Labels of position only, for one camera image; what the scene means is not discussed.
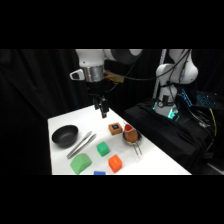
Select black robot stand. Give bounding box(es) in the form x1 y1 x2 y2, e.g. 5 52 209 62
122 98 216 174

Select backlit keyboard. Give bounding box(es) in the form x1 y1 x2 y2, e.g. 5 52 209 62
195 92 222 110

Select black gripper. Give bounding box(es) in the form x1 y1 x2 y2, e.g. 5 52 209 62
86 80 110 120

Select black curtain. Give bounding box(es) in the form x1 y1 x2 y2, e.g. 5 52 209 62
0 49 224 176

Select red orange cube block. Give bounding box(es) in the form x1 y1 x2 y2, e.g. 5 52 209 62
107 154 123 174

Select green rounded block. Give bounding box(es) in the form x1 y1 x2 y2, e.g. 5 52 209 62
69 152 93 175

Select black bowl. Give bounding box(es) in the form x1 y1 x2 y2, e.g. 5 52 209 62
51 124 80 149

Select metal strainer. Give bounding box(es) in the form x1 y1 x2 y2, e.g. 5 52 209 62
121 130 144 158

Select green cube block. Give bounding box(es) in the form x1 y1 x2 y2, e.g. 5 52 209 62
96 141 111 158

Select yellow cable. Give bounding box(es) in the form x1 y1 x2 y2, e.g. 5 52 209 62
208 107 218 138

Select green light on base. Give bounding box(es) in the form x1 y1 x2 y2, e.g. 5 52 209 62
152 101 181 122

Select red toy piece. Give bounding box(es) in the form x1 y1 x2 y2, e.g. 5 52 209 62
123 122 134 133

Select metal tongs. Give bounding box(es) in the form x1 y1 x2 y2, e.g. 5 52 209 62
66 130 98 160

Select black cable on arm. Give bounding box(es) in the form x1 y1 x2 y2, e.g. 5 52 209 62
122 49 192 83

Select wooden block with blue top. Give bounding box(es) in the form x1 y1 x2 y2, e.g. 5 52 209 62
108 122 123 137

